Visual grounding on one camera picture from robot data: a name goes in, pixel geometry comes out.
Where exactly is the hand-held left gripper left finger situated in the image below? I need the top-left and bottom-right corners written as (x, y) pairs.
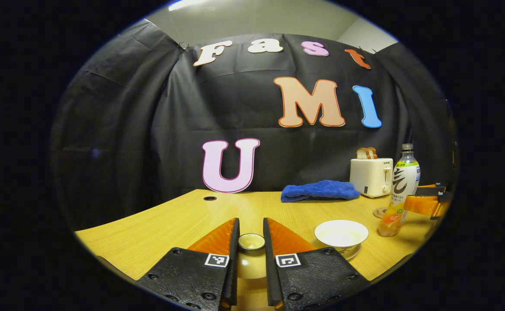
top-left (137, 217), bottom-right (240, 311)

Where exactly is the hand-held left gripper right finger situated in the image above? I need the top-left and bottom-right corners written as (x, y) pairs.
top-left (263, 217), bottom-right (371, 311)

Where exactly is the cream teacup lid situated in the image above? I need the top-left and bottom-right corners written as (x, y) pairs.
top-left (237, 233), bottom-right (267, 279)

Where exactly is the clear water bottle white label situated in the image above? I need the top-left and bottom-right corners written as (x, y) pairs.
top-left (377, 143), bottom-right (421, 238)

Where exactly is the cream ceramic teacup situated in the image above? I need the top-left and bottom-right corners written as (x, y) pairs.
top-left (314, 219), bottom-right (370, 256)

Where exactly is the cream toaster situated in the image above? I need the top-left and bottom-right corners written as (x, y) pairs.
top-left (350, 157), bottom-right (394, 199)

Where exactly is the cream ceramic saucer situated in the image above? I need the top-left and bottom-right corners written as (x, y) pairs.
top-left (311, 239), bottom-right (362, 261)

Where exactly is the blue cloth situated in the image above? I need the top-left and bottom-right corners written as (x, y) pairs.
top-left (281, 180), bottom-right (361, 203)

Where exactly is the black backdrop cloth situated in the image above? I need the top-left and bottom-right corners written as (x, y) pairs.
top-left (49, 19), bottom-right (456, 232)

